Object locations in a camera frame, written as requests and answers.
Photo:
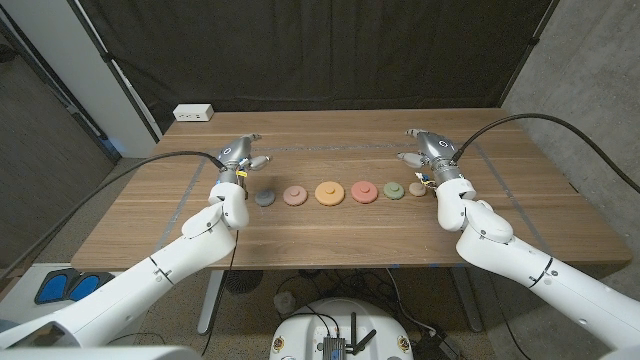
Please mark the green disk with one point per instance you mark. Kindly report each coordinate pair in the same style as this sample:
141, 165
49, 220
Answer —
394, 191

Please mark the blue foot pedal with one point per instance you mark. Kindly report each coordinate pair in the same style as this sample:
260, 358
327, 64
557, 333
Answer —
50, 289
85, 287

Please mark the black backdrop curtain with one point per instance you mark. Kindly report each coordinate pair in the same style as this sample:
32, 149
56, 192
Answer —
320, 50

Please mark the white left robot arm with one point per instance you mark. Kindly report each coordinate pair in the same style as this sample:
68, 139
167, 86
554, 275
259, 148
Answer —
165, 270

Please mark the black power adapter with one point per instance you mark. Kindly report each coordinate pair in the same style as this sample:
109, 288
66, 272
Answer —
437, 347

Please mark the small dark grey disk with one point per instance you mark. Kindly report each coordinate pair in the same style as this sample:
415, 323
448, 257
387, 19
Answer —
265, 198

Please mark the white power strip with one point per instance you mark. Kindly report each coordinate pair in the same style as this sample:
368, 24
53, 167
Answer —
193, 112

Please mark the coral red disk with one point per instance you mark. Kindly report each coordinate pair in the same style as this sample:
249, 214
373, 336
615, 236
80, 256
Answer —
364, 192

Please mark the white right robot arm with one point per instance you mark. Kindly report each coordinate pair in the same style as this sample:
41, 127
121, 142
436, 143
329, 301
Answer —
525, 265

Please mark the small beige disk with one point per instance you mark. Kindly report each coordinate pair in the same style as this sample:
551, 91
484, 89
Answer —
417, 189

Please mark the large orange disk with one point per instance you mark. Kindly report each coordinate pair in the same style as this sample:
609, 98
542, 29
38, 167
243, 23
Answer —
329, 194

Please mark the dusty pink disk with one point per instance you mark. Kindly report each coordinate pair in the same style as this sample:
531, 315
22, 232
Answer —
295, 196

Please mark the grey table leg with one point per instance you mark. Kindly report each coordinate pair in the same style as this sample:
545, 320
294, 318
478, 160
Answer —
467, 305

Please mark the black backdrop stand pole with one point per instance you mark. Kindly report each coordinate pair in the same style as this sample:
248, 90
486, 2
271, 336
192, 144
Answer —
106, 57
534, 41

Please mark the white table leg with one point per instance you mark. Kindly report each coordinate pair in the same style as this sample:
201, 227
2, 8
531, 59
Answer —
212, 300

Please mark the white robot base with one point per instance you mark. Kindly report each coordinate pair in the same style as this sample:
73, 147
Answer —
305, 335

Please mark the round black table foot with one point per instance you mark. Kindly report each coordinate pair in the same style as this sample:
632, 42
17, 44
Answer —
243, 281

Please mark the grey radio box with antennas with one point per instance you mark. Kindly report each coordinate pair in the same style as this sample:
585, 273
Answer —
334, 347

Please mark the round grey floor object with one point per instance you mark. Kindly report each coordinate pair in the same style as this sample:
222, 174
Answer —
285, 303

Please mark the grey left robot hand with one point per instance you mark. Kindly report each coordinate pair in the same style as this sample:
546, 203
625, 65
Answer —
232, 155

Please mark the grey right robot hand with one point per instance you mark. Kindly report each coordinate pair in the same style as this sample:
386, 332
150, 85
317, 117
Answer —
437, 152

